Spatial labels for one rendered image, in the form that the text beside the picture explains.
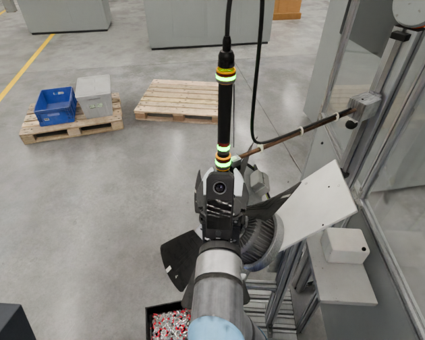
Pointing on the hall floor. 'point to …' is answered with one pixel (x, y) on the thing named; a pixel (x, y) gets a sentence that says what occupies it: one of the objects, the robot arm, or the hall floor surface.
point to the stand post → (283, 280)
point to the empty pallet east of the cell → (179, 101)
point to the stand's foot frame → (258, 305)
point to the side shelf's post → (307, 314)
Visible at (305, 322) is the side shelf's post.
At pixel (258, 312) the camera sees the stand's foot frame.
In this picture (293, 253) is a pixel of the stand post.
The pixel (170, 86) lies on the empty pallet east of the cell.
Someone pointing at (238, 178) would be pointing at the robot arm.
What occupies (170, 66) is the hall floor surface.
